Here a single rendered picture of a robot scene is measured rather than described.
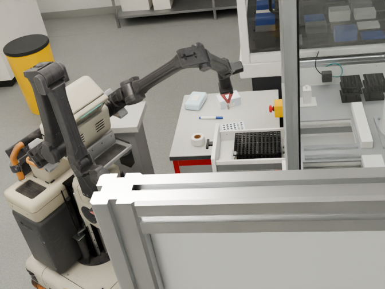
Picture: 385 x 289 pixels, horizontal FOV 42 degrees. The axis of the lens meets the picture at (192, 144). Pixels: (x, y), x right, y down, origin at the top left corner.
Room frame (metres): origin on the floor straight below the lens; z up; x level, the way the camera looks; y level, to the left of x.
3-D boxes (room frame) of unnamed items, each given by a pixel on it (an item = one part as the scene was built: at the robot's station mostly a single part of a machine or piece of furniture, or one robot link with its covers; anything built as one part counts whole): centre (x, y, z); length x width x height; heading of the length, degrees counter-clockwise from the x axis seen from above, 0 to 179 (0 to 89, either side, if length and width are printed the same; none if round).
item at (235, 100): (2.52, -0.26, 0.79); 0.13 x 0.09 x 0.05; 98
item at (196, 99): (2.58, -0.06, 0.78); 0.15 x 0.10 x 0.04; 154
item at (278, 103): (2.20, -0.48, 0.88); 0.07 x 0.05 x 0.07; 168
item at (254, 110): (2.34, -0.22, 0.38); 0.62 x 0.58 x 0.76; 168
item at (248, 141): (1.90, -0.31, 0.87); 0.22 x 0.18 x 0.06; 78
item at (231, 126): (2.21, -0.23, 0.78); 0.12 x 0.08 x 0.04; 88
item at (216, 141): (1.94, -0.11, 0.87); 0.29 x 0.02 x 0.11; 168
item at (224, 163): (1.90, -0.32, 0.86); 0.40 x 0.26 x 0.06; 78
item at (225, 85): (2.19, -0.21, 1.09); 0.10 x 0.07 x 0.07; 177
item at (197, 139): (2.18, -0.03, 0.78); 0.07 x 0.07 x 0.04
